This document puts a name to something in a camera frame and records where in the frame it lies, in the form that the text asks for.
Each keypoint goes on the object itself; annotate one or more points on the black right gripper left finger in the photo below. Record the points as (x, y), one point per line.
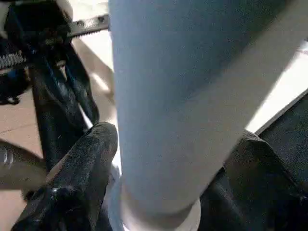
(72, 183)

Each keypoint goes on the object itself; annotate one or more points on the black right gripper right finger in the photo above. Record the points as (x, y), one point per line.
(260, 187)

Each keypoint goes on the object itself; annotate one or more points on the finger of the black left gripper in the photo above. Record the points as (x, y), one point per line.
(53, 110)

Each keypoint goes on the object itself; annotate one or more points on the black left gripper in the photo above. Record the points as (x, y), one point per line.
(33, 33)

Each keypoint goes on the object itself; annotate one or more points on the white plastic table top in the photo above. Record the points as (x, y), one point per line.
(284, 91)

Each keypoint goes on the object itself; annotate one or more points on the white plastic table leg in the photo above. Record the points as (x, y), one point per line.
(192, 96)

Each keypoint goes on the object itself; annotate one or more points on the black shoe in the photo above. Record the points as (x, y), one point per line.
(9, 100)

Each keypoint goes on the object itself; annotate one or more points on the grey trouser leg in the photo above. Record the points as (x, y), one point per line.
(19, 166)

